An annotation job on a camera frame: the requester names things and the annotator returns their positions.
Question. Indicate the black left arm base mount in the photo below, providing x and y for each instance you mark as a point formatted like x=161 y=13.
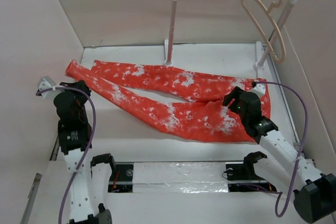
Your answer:
x=121 y=181

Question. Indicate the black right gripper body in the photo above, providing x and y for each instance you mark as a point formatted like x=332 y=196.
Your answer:
x=241 y=114

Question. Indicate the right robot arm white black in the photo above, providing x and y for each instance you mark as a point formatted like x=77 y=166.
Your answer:
x=310 y=190

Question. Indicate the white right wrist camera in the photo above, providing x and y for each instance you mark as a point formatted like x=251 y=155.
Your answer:
x=258 y=89

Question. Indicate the silver foil tape strip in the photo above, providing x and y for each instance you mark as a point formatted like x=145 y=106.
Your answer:
x=179 y=177

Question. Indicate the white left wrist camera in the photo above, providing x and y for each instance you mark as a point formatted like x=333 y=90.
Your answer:
x=45 y=88

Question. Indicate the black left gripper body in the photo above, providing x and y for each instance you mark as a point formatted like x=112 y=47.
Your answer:
x=82 y=98

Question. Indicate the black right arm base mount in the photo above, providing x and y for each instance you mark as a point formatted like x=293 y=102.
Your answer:
x=241 y=176

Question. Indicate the white clothes rack with metal bar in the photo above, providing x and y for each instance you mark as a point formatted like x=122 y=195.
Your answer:
x=229 y=21

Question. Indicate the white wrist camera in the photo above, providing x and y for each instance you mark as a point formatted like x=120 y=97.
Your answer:
x=258 y=89
x=45 y=88

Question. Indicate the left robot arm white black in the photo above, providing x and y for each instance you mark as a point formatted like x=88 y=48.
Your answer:
x=87 y=189

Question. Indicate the orange white-speckled trousers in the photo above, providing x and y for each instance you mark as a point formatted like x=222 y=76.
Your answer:
x=174 y=101

